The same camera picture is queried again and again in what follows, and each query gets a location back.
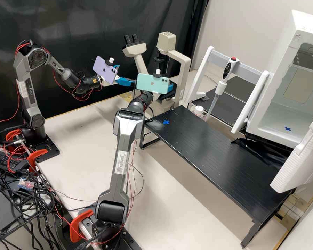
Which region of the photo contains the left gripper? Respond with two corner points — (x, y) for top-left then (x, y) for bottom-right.
(102, 64), (135, 87)

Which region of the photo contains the cream microscope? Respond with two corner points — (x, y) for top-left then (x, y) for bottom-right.
(122, 31), (192, 110)

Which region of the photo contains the pipette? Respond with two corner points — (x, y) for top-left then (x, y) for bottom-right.
(205, 56), (240, 121)

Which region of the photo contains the black platform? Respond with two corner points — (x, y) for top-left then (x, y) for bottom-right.
(198, 74), (263, 127)
(139, 105), (295, 248)

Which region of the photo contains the white pipette stand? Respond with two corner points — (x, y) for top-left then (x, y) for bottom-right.
(184, 45), (271, 135)

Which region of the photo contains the white incubator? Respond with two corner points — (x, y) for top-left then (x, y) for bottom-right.
(246, 10), (313, 149)

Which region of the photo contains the red clamp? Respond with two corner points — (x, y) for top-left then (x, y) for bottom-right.
(69, 209), (94, 243)
(27, 149), (49, 173)
(5, 129), (26, 160)

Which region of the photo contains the black power adapter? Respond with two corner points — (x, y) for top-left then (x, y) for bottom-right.
(0, 149), (30, 173)

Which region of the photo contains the small circuit board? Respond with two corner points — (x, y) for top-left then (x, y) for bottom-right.
(17, 177), (35, 193)

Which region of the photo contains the incubator door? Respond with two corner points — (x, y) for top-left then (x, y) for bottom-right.
(270, 106), (313, 194)

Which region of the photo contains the black flat box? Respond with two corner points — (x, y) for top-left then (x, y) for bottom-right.
(0, 191), (23, 231)

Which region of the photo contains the left wrist camera phone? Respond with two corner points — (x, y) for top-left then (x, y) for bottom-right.
(93, 56), (120, 85)

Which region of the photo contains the wrist camera phone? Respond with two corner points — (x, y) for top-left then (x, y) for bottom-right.
(135, 69), (172, 95)
(93, 56), (120, 85)

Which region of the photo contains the right wrist camera phone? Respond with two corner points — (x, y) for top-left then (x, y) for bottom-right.
(135, 69), (172, 95)

